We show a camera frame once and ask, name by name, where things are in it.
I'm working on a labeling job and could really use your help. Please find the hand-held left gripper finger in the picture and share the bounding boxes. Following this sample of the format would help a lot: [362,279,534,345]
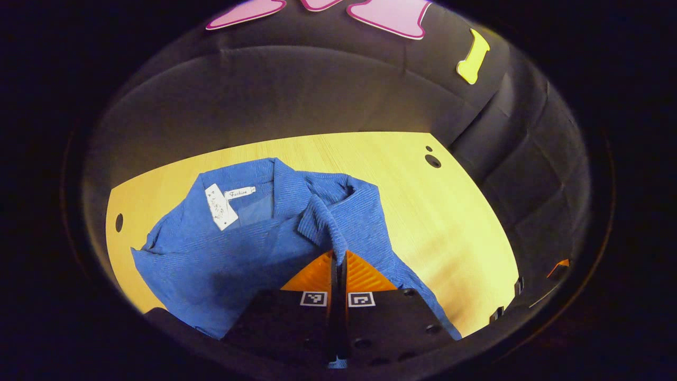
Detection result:
[225,250,339,366]
[339,250,461,367]

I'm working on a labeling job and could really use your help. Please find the blue corduroy shirt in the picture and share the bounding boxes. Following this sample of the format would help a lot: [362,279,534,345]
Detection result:
[131,157,462,368]

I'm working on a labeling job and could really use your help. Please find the black backdrop cloth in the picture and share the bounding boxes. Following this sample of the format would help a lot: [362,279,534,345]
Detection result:
[82,0,593,318]

